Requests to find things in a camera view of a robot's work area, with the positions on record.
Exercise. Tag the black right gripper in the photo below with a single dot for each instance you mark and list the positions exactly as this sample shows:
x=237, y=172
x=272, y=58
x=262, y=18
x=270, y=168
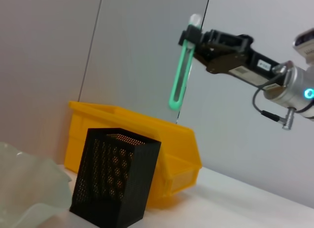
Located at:
x=233, y=63

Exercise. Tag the green utility knife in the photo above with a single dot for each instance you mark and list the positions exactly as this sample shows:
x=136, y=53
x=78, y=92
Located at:
x=181, y=73

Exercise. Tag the black mesh pen holder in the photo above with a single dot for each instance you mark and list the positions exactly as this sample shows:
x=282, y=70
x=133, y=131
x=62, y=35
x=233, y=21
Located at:
x=110, y=184

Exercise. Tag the clear wavy glass fruit bowl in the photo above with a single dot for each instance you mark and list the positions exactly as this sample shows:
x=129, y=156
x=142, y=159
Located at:
x=29, y=179

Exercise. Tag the white partition board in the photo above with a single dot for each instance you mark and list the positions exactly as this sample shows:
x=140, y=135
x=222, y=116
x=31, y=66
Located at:
x=135, y=54

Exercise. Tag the yellow plastic storage bin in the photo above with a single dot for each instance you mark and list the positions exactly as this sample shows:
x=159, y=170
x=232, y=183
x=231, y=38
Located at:
x=176, y=144

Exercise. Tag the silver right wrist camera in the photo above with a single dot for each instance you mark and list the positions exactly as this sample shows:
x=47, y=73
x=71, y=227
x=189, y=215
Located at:
x=305, y=46

